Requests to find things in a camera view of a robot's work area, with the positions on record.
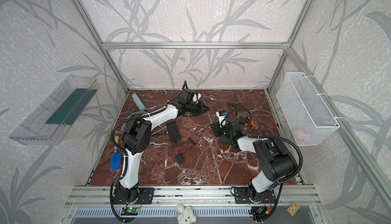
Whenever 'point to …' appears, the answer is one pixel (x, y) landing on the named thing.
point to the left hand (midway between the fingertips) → (212, 105)
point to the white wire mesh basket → (306, 116)
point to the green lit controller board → (130, 211)
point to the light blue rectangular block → (138, 102)
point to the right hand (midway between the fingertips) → (213, 120)
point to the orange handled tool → (254, 126)
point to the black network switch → (173, 131)
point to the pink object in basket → (300, 133)
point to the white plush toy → (186, 215)
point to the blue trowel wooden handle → (115, 157)
